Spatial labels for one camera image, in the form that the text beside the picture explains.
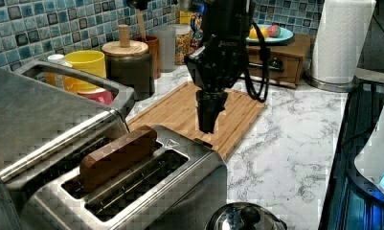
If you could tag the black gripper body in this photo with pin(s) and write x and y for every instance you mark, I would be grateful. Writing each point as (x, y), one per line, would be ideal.
(218, 63)

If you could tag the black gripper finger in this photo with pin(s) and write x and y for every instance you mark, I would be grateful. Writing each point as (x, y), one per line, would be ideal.
(220, 99)
(203, 111)

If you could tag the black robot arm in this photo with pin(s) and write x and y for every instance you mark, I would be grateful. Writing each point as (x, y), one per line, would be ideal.
(221, 17)

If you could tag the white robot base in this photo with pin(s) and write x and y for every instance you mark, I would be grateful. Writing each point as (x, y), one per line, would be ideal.
(370, 160)

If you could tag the black toaster lever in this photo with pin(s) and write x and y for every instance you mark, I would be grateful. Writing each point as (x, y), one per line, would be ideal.
(203, 143)

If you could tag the silver two-slot toaster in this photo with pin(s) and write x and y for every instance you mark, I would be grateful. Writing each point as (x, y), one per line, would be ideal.
(176, 188)

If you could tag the bamboo cutting board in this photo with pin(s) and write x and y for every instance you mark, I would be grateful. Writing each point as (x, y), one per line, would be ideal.
(177, 111)

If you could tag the yellow toy lemon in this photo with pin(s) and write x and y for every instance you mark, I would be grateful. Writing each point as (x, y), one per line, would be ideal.
(253, 33)

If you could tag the jar of colourful cereal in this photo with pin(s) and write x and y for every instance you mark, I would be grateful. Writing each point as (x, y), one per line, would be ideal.
(182, 42)

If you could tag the yellow cereal box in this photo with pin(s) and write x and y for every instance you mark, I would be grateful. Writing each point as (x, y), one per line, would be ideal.
(194, 19)

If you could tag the frosted clear glass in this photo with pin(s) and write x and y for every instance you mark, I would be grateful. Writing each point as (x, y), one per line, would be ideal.
(166, 37)

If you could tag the pink green toy fruit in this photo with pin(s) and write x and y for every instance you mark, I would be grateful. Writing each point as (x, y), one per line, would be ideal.
(274, 31)

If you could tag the wooden drawer box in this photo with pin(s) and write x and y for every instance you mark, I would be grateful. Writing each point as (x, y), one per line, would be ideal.
(288, 62)

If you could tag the brown utensil holder cup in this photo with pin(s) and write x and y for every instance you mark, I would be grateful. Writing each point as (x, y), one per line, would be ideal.
(153, 51)

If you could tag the light blue plate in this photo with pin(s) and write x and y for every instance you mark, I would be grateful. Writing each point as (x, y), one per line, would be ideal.
(285, 35)

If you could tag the dark canister with wooden lid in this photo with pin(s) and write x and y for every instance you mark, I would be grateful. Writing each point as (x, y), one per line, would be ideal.
(129, 63)

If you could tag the red pink container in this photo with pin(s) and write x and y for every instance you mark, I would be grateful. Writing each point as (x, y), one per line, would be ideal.
(98, 95)

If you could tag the silver paper towel base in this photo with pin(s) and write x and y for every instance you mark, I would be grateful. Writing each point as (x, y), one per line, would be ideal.
(331, 87)

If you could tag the yellow plastic cup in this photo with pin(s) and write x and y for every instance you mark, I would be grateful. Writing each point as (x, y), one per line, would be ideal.
(88, 61)

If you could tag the white paper towel roll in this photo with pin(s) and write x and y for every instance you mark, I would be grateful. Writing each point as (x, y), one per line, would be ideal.
(340, 39)

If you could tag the brown toast slice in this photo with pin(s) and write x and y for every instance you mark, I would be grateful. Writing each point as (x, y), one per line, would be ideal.
(101, 165)

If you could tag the wooden utensil handle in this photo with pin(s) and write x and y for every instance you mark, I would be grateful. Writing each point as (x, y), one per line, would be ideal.
(141, 23)

